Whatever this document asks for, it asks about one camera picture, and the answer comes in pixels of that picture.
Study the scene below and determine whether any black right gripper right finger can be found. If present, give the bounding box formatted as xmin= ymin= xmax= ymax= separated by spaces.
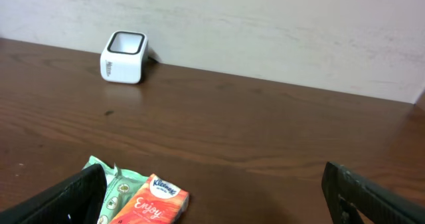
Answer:
xmin=321 ymin=162 xmax=424 ymax=224

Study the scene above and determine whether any green white wipes pack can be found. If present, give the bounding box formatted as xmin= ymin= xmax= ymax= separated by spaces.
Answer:
xmin=84 ymin=156 xmax=148 ymax=224

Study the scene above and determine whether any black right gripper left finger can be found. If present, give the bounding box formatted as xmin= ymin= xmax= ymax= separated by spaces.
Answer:
xmin=1 ymin=164 xmax=107 ymax=224

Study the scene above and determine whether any orange Kleenex tissue pack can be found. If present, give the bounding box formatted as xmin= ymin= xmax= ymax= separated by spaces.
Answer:
xmin=110 ymin=173 xmax=190 ymax=224

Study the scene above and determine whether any white barcode scanner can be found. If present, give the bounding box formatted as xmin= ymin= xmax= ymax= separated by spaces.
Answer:
xmin=100 ymin=31 xmax=149 ymax=84

